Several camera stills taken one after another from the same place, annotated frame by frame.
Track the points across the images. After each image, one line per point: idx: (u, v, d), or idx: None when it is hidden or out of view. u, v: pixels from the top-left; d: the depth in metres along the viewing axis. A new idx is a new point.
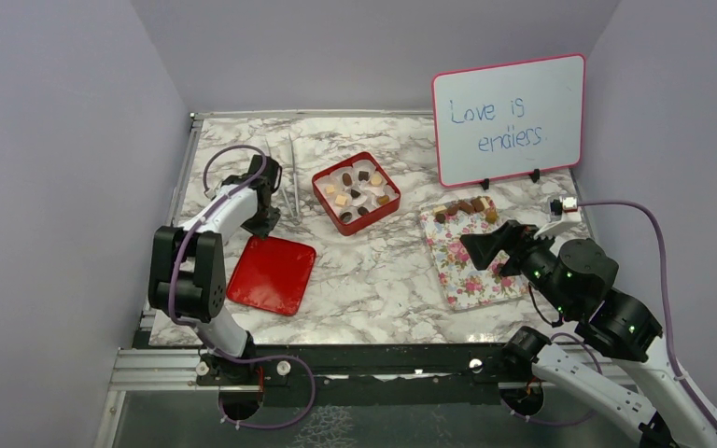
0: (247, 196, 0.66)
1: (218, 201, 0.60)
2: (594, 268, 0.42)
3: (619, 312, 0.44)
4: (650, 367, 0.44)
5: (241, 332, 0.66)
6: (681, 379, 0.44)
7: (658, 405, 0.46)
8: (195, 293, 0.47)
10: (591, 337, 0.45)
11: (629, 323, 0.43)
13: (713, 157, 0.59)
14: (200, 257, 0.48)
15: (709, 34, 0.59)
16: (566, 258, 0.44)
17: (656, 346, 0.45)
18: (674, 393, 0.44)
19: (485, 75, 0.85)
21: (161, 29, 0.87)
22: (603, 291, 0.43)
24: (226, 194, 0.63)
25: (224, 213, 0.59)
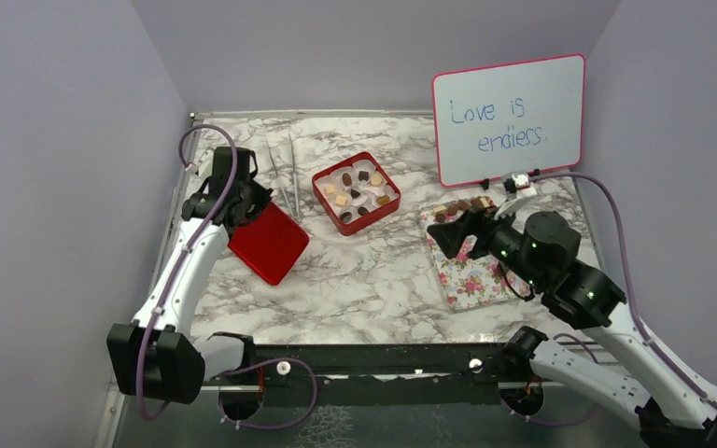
0: (213, 238, 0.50)
1: (175, 265, 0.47)
2: (556, 237, 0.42)
3: (583, 282, 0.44)
4: (613, 330, 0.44)
5: (238, 348, 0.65)
6: (651, 343, 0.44)
7: (637, 373, 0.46)
8: (166, 382, 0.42)
10: (555, 309, 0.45)
11: (590, 290, 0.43)
13: (711, 158, 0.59)
14: (162, 359, 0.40)
15: (708, 34, 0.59)
16: (531, 229, 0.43)
17: (622, 311, 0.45)
18: (643, 356, 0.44)
19: (485, 74, 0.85)
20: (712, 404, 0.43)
21: (161, 29, 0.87)
22: (568, 261, 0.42)
24: (184, 248, 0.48)
25: (185, 282, 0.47)
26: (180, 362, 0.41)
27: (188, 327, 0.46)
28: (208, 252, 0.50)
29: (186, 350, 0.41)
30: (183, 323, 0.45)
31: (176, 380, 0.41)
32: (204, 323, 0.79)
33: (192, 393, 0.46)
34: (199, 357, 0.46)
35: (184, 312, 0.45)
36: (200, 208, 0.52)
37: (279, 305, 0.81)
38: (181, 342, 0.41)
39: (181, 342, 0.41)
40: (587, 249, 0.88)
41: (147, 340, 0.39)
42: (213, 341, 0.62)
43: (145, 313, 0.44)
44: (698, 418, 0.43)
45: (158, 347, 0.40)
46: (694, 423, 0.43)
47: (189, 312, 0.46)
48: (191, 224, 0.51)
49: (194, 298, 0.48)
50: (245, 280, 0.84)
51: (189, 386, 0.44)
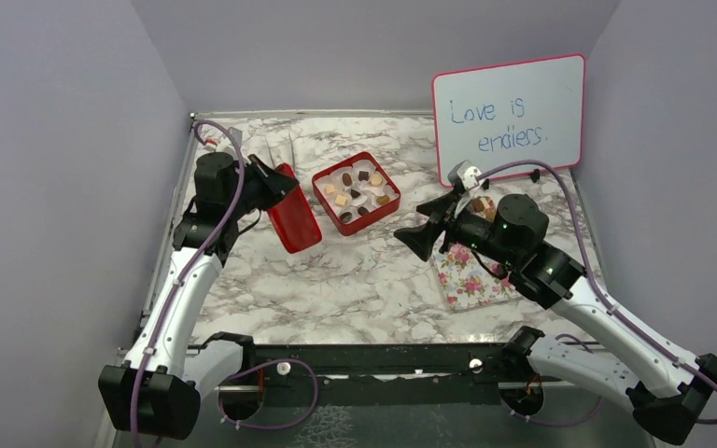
0: (205, 269, 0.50)
1: (167, 300, 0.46)
2: (527, 219, 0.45)
3: (548, 264, 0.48)
4: (575, 303, 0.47)
5: (237, 354, 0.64)
6: (614, 313, 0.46)
7: (611, 348, 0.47)
8: (159, 418, 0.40)
10: (522, 287, 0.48)
11: (552, 270, 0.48)
13: (711, 157, 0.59)
14: (156, 399, 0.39)
15: (708, 34, 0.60)
16: (501, 212, 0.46)
17: (583, 285, 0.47)
18: (608, 325, 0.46)
19: (485, 74, 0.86)
20: (686, 368, 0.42)
21: (161, 28, 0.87)
22: (534, 241, 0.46)
24: (175, 283, 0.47)
25: (177, 318, 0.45)
26: (173, 400, 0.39)
27: (182, 365, 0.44)
28: (201, 284, 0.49)
29: (180, 386, 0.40)
30: (176, 361, 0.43)
31: (171, 415, 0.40)
32: (204, 323, 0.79)
33: (192, 420, 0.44)
34: (194, 390, 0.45)
35: (177, 349, 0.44)
36: (191, 236, 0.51)
37: (279, 306, 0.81)
38: (174, 382, 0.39)
39: (174, 382, 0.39)
40: (588, 249, 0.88)
41: (139, 381, 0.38)
42: (208, 351, 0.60)
43: (136, 354, 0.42)
44: (673, 384, 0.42)
45: (150, 388, 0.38)
46: (670, 389, 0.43)
47: (182, 348, 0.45)
48: (183, 254, 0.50)
49: (188, 331, 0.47)
50: (245, 280, 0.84)
51: (184, 421, 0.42)
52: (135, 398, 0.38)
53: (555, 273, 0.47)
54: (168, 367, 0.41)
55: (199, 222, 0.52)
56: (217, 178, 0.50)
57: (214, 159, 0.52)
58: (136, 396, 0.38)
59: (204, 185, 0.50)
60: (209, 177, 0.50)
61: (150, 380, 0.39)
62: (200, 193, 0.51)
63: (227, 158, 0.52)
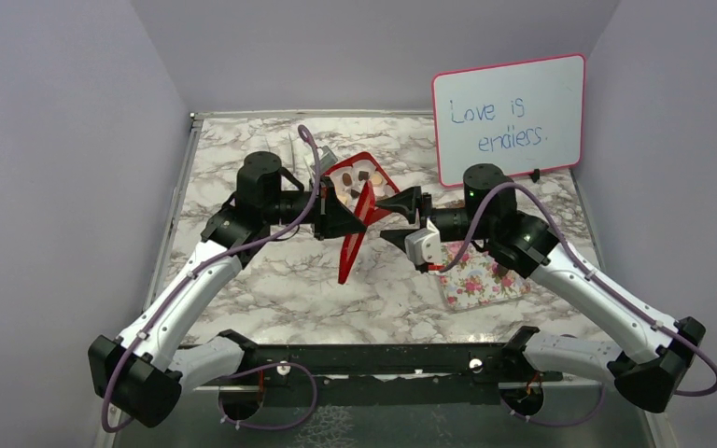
0: (222, 268, 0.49)
1: (174, 290, 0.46)
2: (490, 185, 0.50)
3: (525, 234, 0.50)
4: (553, 268, 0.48)
5: (237, 356, 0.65)
6: (591, 276, 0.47)
7: (592, 314, 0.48)
8: (131, 403, 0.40)
10: (499, 254, 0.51)
11: (529, 239, 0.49)
13: (710, 155, 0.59)
14: (133, 386, 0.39)
15: (706, 32, 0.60)
16: (470, 179, 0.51)
17: (558, 252, 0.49)
18: (586, 289, 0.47)
19: (485, 74, 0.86)
20: (664, 330, 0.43)
21: (161, 28, 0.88)
22: (501, 205, 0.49)
24: (189, 273, 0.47)
25: (177, 311, 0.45)
26: (148, 391, 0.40)
27: (169, 357, 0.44)
28: (213, 281, 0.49)
29: (160, 380, 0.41)
30: (164, 353, 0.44)
31: (144, 402, 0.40)
32: (204, 323, 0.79)
33: (165, 412, 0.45)
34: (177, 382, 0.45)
35: (169, 342, 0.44)
36: (221, 231, 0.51)
37: (279, 306, 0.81)
38: (153, 374, 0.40)
39: (154, 372, 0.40)
40: (588, 248, 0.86)
41: (121, 362, 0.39)
42: (205, 347, 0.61)
43: (131, 332, 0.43)
44: (651, 346, 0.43)
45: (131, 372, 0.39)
46: (649, 354, 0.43)
47: (175, 341, 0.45)
48: (207, 247, 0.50)
49: (189, 324, 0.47)
50: (245, 280, 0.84)
51: (156, 412, 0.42)
52: (114, 379, 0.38)
53: (532, 241, 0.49)
54: (154, 356, 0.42)
55: (232, 218, 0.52)
56: (259, 182, 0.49)
57: (263, 160, 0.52)
58: (114, 378, 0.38)
59: (246, 187, 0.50)
60: (251, 180, 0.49)
61: (133, 365, 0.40)
62: (238, 192, 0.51)
63: (274, 160, 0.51)
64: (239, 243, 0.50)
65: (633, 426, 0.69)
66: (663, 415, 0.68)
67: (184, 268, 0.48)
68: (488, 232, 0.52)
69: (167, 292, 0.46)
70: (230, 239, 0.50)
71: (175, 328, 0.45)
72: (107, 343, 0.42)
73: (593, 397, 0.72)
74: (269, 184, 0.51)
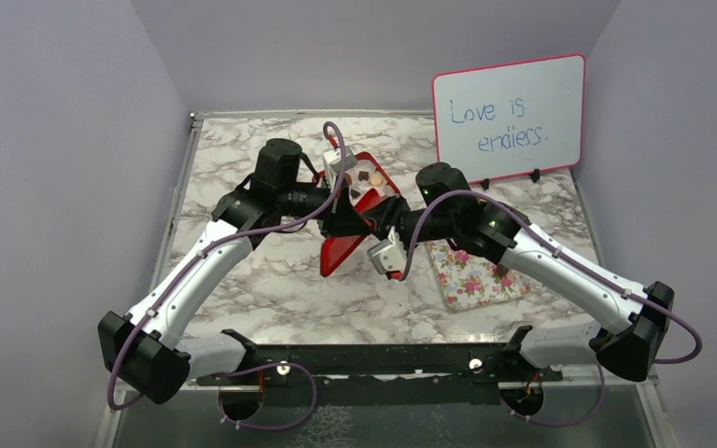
0: (233, 247, 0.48)
1: (183, 269, 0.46)
2: (440, 180, 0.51)
3: (490, 220, 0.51)
4: (521, 250, 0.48)
5: (237, 355, 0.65)
6: (559, 254, 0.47)
7: (565, 292, 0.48)
8: (140, 380, 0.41)
10: (467, 243, 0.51)
11: (492, 225, 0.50)
13: (709, 154, 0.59)
14: (141, 364, 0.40)
15: (706, 32, 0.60)
16: (419, 177, 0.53)
17: (524, 234, 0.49)
18: (555, 267, 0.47)
19: (485, 75, 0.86)
20: (634, 298, 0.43)
21: (161, 27, 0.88)
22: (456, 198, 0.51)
24: (198, 254, 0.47)
25: (187, 289, 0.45)
26: (156, 369, 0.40)
27: (177, 337, 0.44)
28: (223, 261, 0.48)
29: (168, 359, 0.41)
30: (174, 331, 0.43)
31: (152, 379, 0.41)
32: (204, 323, 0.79)
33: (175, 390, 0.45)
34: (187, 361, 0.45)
35: (178, 319, 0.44)
36: (231, 212, 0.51)
37: (279, 306, 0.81)
38: (161, 354, 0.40)
39: (162, 350, 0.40)
40: (587, 248, 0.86)
41: (130, 340, 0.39)
42: (210, 340, 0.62)
43: (140, 309, 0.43)
44: (624, 314, 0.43)
45: (139, 351, 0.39)
46: (623, 322, 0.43)
47: (184, 320, 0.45)
48: (217, 227, 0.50)
49: (196, 304, 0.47)
50: (245, 280, 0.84)
51: (164, 389, 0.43)
52: (122, 356, 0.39)
53: (498, 226, 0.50)
54: (162, 334, 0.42)
55: (244, 200, 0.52)
56: (280, 160, 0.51)
57: (285, 142, 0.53)
58: (122, 355, 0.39)
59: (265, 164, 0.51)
60: (274, 159, 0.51)
61: (142, 341, 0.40)
62: (258, 171, 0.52)
63: (296, 145, 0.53)
64: (250, 224, 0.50)
65: (633, 425, 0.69)
66: (663, 415, 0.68)
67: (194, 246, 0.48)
68: (453, 227, 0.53)
69: (176, 270, 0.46)
70: (240, 218, 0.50)
71: (184, 307, 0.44)
72: (119, 319, 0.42)
73: (593, 397, 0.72)
74: (287, 169, 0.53)
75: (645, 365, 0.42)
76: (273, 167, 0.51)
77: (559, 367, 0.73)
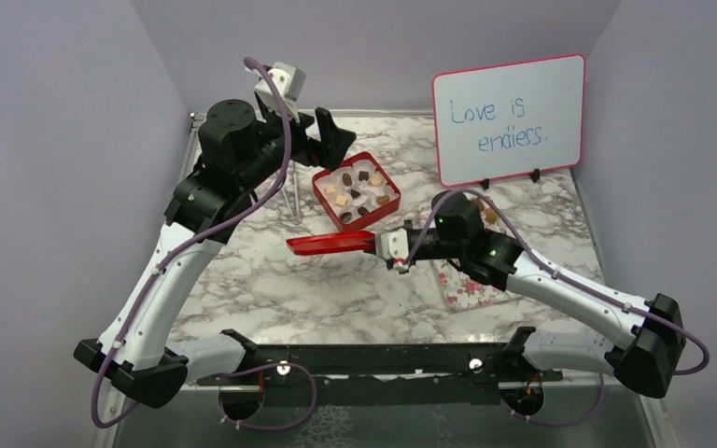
0: (191, 257, 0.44)
1: (143, 292, 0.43)
2: (456, 212, 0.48)
3: (493, 249, 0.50)
4: (521, 275, 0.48)
5: (237, 355, 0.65)
6: (557, 274, 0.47)
7: (569, 310, 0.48)
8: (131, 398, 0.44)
10: (472, 271, 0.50)
11: (495, 253, 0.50)
13: (709, 154, 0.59)
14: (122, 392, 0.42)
15: (705, 32, 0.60)
16: (434, 206, 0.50)
17: (525, 259, 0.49)
18: (555, 288, 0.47)
19: (485, 75, 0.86)
20: (636, 311, 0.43)
21: (161, 27, 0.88)
22: (467, 230, 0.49)
24: (156, 270, 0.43)
25: (151, 312, 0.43)
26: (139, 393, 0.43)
27: (155, 356, 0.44)
28: (188, 271, 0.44)
29: (147, 382, 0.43)
30: (147, 355, 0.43)
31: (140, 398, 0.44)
32: (204, 323, 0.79)
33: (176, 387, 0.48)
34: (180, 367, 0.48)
35: (150, 342, 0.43)
36: (187, 206, 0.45)
37: (279, 306, 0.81)
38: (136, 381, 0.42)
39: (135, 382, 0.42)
40: (587, 249, 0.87)
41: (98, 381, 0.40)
42: (209, 341, 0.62)
43: (109, 338, 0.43)
44: (626, 328, 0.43)
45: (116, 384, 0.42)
46: (627, 336, 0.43)
47: (159, 339, 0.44)
48: (173, 230, 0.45)
49: (172, 318, 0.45)
50: (244, 280, 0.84)
51: (159, 396, 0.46)
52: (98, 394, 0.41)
53: (498, 254, 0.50)
54: (134, 363, 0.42)
55: (198, 189, 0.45)
56: (223, 138, 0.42)
57: (231, 112, 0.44)
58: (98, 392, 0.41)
59: (211, 146, 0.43)
60: (215, 137, 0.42)
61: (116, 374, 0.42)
62: (207, 155, 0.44)
63: (244, 114, 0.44)
64: (208, 221, 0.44)
65: (633, 425, 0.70)
66: (663, 416, 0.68)
67: (153, 259, 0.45)
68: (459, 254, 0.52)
69: (139, 291, 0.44)
70: (199, 214, 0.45)
71: (151, 331, 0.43)
72: (91, 349, 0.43)
73: (593, 397, 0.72)
74: (241, 142, 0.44)
75: (659, 379, 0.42)
76: (214, 146, 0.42)
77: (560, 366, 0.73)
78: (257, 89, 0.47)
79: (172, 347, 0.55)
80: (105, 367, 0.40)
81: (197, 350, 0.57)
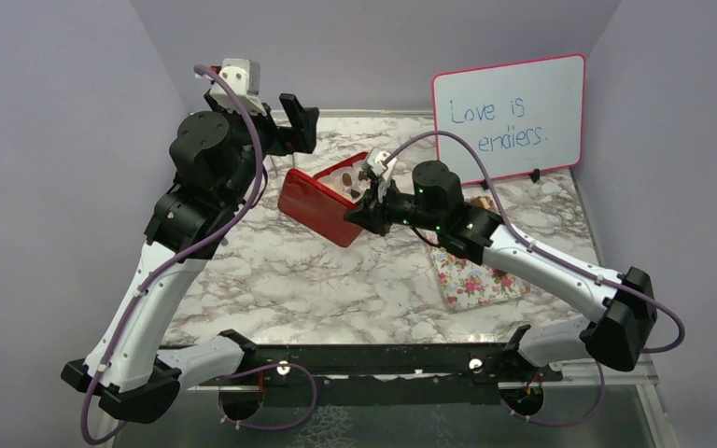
0: (174, 277, 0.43)
1: (125, 314, 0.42)
2: (439, 182, 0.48)
3: (471, 223, 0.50)
4: (498, 248, 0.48)
5: (237, 356, 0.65)
6: (533, 248, 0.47)
7: (544, 284, 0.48)
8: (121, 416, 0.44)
10: (449, 244, 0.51)
11: (472, 227, 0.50)
13: (709, 155, 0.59)
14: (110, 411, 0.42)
15: (704, 32, 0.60)
16: (416, 174, 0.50)
17: (501, 231, 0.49)
18: (531, 261, 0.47)
19: (485, 75, 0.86)
20: (607, 283, 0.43)
21: (161, 27, 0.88)
22: (449, 202, 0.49)
24: (137, 292, 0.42)
25: (135, 333, 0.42)
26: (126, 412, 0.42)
27: (143, 374, 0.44)
28: (171, 290, 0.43)
29: (133, 400, 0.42)
30: (133, 375, 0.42)
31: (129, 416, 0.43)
32: (204, 323, 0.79)
33: (175, 392, 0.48)
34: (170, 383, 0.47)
35: (136, 363, 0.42)
36: (167, 224, 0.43)
37: (279, 306, 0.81)
38: (122, 401, 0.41)
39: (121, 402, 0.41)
40: (588, 249, 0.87)
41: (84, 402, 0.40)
42: (204, 346, 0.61)
43: (95, 360, 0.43)
44: (597, 300, 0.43)
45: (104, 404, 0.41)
46: (598, 308, 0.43)
47: (146, 358, 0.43)
48: (154, 251, 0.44)
49: (159, 336, 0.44)
50: (244, 280, 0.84)
51: (150, 413, 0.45)
52: None
53: (475, 228, 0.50)
54: (121, 386, 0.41)
55: (178, 205, 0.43)
56: (196, 160, 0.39)
57: (203, 126, 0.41)
58: None
59: (184, 167, 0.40)
60: (187, 159, 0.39)
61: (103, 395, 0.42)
62: (182, 175, 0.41)
63: (217, 131, 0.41)
64: (187, 244, 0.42)
65: (632, 423, 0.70)
66: (663, 416, 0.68)
67: (134, 280, 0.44)
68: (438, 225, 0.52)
69: (122, 313, 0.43)
70: (180, 231, 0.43)
71: (136, 353, 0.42)
72: (77, 371, 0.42)
73: (592, 396, 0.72)
74: (216, 158, 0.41)
75: (628, 351, 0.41)
76: (185, 167, 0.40)
77: (560, 367, 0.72)
78: (213, 91, 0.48)
79: (164, 358, 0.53)
80: (91, 389, 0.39)
81: (190, 360, 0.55)
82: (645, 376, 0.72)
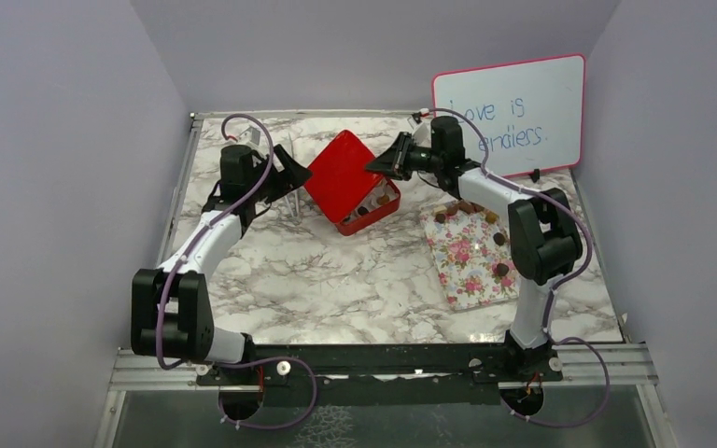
0: (231, 223, 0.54)
1: (197, 233, 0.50)
2: (444, 125, 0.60)
3: (460, 167, 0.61)
4: (465, 177, 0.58)
5: (237, 342, 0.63)
6: (489, 175, 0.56)
7: (494, 206, 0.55)
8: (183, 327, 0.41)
10: (438, 181, 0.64)
11: (459, 167, 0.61)
13: (709, 154, 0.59)
14: (184, 301, 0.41)
15: (704, 31, 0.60)
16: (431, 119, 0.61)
17: (472, 172, 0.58)
18: (482, 183, 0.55)
19: (485, 75, 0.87)
20: (529, 193, 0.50)
21: (161, 26, 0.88)
22: (447, 143, 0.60)
24: (207, 223, 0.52)
25: (207, 244, 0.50)
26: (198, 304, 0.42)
27: None
28: (228, 232, 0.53)
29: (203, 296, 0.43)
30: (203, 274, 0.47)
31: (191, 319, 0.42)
32: None
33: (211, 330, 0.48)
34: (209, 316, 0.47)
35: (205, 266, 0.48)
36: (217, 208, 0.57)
37: (279, 306, 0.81)
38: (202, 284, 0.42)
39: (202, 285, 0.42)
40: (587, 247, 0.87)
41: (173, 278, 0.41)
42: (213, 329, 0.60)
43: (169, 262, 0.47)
44: None
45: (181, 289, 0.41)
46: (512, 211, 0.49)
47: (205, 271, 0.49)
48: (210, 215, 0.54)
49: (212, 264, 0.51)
50: (245, 280, 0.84)
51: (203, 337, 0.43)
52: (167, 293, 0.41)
53: (461, 169, 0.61)
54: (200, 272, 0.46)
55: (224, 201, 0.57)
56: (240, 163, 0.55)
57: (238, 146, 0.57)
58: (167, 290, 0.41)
59: (229, 170, 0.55)
60: (234, 162, 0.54)
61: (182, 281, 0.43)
62: (224, 176, 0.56)
63: (246, 148, 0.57)
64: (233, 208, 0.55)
65: (634, 426, 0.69)
66: (663, 415, 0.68)
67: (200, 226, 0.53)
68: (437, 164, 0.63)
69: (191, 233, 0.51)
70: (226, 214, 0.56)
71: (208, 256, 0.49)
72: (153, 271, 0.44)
73: (594, 396, 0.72)
74: (248, 166, 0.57)
75: (531, 238, 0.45)
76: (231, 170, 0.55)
77: (560, 367, 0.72)
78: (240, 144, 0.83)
79: None
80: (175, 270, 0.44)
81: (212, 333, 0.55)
82: (645, 376, 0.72)
